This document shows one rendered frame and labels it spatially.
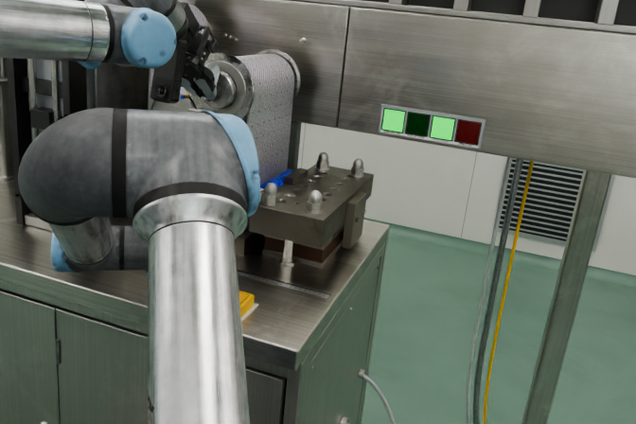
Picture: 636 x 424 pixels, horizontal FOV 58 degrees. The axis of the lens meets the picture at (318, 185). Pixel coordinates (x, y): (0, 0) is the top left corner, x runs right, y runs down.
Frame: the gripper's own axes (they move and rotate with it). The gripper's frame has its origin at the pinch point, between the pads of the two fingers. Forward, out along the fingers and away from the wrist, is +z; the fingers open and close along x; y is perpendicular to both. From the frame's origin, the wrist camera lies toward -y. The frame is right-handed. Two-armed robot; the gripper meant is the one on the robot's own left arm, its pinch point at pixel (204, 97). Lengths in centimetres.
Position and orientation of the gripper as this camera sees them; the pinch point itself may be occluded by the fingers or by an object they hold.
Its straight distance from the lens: 117.9
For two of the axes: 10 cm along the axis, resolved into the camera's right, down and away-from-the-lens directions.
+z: 1.9, 4.1, 8.9
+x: -9.4, -1.9, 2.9
